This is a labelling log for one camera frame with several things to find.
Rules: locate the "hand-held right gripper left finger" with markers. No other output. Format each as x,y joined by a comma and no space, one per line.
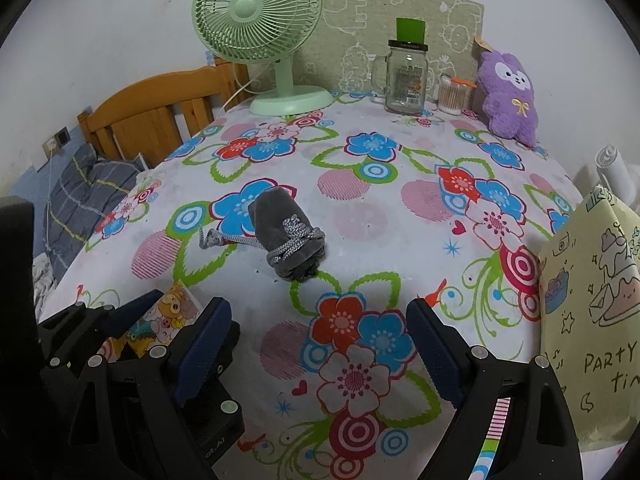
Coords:
200,355

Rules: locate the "wooden bed headboard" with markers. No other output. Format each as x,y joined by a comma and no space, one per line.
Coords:
150,110

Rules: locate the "yellow cartoon fabric storage box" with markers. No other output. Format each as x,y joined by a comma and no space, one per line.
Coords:
590,310

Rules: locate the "cotton swab container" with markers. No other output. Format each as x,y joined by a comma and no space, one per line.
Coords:
452,97

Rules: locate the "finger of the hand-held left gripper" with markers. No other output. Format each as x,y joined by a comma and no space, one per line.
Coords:
135,310

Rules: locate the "colourful cartoon packet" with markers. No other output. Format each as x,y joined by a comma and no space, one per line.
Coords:
165,315

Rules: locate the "purple plush bunny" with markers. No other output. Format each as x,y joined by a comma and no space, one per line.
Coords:
507,105

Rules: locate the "glass jar with black lid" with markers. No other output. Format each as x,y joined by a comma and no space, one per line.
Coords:
405,85

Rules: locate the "green desk fan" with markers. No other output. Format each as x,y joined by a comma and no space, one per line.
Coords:
250,10

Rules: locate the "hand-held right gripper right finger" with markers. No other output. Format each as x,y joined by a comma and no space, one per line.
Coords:
435,355

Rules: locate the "white standing fan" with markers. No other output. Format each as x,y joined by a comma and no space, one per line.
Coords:
612,165

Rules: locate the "grey plaid bedding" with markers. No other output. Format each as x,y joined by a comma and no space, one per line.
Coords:
85,195

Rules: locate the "floral tablecloth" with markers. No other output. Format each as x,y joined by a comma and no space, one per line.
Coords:
400,220

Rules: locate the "wall socket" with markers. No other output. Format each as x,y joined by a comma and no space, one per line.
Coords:
57,140

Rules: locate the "green cup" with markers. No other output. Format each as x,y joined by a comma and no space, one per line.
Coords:
410,30

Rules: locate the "green cartoon wall board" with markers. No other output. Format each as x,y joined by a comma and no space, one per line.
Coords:
360,20

